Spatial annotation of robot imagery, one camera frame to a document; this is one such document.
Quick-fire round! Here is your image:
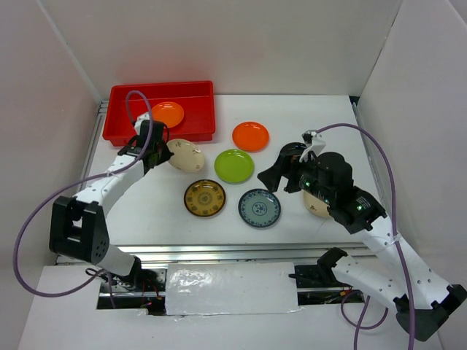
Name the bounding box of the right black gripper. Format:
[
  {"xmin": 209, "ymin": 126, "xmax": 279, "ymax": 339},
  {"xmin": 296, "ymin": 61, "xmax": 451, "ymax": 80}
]
[{"xmin": 256, "ymin": 150, "xmax": 333, "ymax": 203}]

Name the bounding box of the cream floral plate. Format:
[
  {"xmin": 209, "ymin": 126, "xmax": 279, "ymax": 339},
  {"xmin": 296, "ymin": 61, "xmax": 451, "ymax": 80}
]
[
  {"xmin": 302, "ymin": 191, "xmax": 331, "ymax": 219},
  {"xmin": 167, "ymin": 139, "xmax": 205, "ymax": 173}
]

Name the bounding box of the orange plate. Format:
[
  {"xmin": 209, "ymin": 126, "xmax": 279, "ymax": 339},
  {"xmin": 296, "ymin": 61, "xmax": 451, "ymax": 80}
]
[
  {"xmin": 231, "ymin": 121, "xmax": 269, "ymax": 152},
  {"xmin": 152, "ymin": 101, "xmax": 185, "ymax": 128}
]

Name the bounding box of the yellow patterned plate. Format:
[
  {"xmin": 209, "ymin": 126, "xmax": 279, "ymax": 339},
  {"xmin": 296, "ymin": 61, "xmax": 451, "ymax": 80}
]
[{"xmin": 183, "ymin": 179, "xmax": 226, "ymax": 218}]

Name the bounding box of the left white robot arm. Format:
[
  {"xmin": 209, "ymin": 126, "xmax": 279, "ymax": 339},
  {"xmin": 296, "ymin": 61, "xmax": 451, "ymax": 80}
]
[{"xmin": 49, "ymin": 120, "xmax": 173, "ymax": 291}]

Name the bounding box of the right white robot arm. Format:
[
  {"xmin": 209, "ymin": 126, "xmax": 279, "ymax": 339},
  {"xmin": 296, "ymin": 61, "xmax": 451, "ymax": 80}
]
[{"xmin": 258, "ymin": 151, "xmax": 466, "ymax": 341}]

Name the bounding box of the red plastic bin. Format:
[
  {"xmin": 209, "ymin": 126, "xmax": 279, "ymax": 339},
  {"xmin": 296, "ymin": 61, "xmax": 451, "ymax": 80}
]
[{"xmin": 102, "ymin": 80, "xmax": 216, "ymax": 147}]

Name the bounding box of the black plate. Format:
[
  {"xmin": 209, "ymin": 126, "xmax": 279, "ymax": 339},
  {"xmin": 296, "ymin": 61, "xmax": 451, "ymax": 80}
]
[{"xmin": 279, "ymin": 142, "xmax": 307, "ymax": 158}]

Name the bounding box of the blue floral plate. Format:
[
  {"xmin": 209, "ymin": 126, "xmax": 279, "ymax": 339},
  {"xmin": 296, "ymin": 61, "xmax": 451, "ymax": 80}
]
[{"xmin": 238, "ymin": 188, "xmax": 282, "ymax": 229}]

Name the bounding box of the lime green plate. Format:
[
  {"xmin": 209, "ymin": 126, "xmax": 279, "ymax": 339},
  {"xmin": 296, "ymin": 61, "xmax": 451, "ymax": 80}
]
[{"xmin": 214, "ymin": 149, "xmax": 255, "ymax": 184}]

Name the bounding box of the white foil cover panel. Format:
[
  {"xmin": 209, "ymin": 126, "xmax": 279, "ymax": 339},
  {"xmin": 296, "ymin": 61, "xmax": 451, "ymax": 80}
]
[{"xmin": 165, "ymin": 262, "xmax": 298, "ymax": 316}]

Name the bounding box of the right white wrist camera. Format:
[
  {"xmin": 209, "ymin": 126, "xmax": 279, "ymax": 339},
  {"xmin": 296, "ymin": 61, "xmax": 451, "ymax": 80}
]
[{"xmin": 299, "ymin": 130, "xmax": 326, "ymax": 163}]

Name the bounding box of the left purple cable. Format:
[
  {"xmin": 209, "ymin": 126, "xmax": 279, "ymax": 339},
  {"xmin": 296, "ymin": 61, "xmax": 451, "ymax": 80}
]
[{"xmin": 12, "ymin": 90, "xmax": 154, "ymax": 311}]

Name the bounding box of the purple cable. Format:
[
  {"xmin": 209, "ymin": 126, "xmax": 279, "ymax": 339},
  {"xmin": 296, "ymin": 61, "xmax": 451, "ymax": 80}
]
[
  {"xmin": 339, "ymin": 123, "xmax": 415, "ymax": 350},
  {"xmin": 12, "ymin": 90, "xmax": 154, "ymax": 311}
]

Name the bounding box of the aluminium front rail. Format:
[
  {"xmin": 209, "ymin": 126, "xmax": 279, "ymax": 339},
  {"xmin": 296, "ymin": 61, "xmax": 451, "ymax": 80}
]
[{"xmin": 119, "ymin": 244, "xmax": 372, "ymax": 265}]

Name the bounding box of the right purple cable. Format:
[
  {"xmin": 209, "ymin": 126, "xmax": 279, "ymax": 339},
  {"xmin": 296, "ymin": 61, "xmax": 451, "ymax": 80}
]
[{"xmin": 339, "ymin": 123, "xmax": 415, "ymax": 350}]

